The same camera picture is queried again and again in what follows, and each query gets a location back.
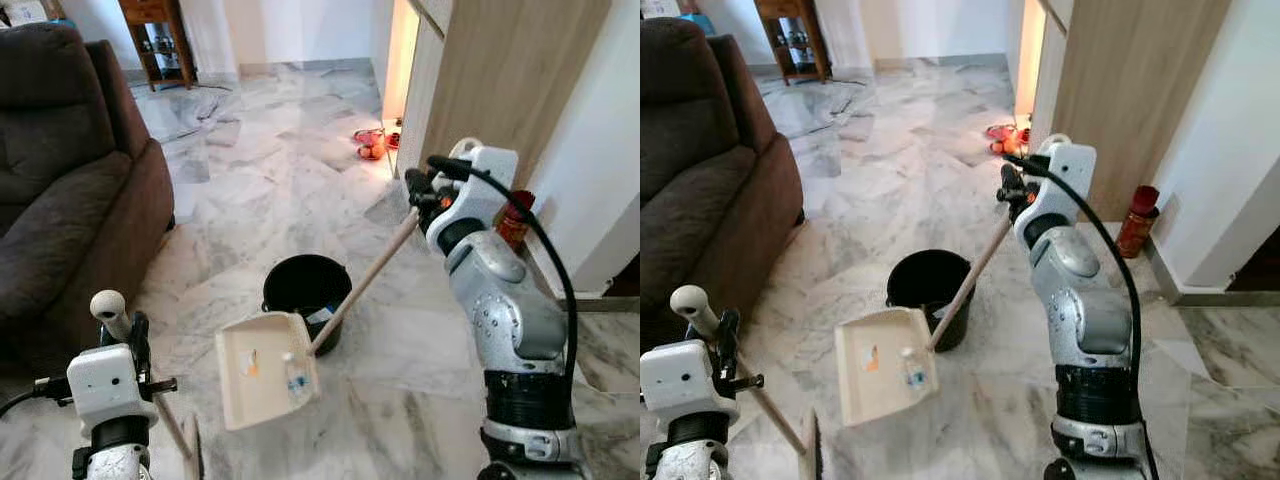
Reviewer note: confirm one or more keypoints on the clear plastic water bottle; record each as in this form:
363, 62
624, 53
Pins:
296, 378
914, 372

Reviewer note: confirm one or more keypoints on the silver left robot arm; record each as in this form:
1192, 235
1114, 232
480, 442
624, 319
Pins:
115, 460
690, 455

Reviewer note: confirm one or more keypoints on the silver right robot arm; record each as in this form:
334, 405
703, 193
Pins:
505, 310
1085, 310

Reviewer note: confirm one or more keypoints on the small red floor object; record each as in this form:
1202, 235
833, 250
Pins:
1003, 138
370, 145

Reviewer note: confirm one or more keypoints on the red bottle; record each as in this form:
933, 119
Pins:
1136, 225
515, 222

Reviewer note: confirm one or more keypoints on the small orange scrap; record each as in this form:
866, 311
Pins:
872, 359
249, 363

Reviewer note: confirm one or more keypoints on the black plastic bucket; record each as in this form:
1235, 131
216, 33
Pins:
295, 285
920, 280

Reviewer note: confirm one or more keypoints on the light wood tall cupboard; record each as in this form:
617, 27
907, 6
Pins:
510, 70
1130, 80

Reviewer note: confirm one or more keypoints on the dark brown fabric sofa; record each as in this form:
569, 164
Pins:
60, 180
700, 170

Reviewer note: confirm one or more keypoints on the small wooden side cabinet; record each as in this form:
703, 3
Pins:
150, 12
790, 10

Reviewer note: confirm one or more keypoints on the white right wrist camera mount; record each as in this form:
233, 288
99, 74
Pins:
1062, 185
485, 190

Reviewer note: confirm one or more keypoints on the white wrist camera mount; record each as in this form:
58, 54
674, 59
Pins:
685, 380
1062, 185
105, 385
485, 190

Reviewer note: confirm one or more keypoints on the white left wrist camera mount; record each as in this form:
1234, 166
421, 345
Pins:
685, 380
105, 385

